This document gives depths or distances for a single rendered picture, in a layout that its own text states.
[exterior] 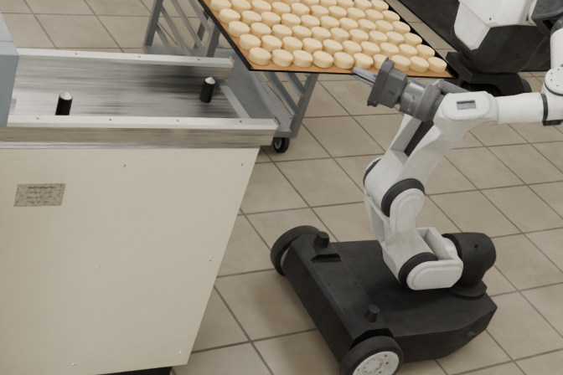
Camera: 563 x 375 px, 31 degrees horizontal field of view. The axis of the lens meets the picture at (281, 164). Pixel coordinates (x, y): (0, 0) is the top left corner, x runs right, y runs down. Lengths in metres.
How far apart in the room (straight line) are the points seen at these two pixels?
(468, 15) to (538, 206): 1.87
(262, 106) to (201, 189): 1.67
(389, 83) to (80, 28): 2.48
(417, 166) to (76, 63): 1.05
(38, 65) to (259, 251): 1.34
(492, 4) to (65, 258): 1.27
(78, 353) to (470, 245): 1.36
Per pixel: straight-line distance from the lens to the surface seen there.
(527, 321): 3.83
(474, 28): 2.81
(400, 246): 3.17
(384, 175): 2.99
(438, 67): 2.59
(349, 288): 3.24
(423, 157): 2.96
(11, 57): 1.89
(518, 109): 2.43
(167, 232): 2.54
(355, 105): 4.72
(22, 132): 2.24
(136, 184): 2.40
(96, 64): 2.55
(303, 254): 3.31
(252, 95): 4.18
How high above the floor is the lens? 2.09
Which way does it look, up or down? 31 degrees down
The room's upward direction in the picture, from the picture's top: 20 degrees clockwise
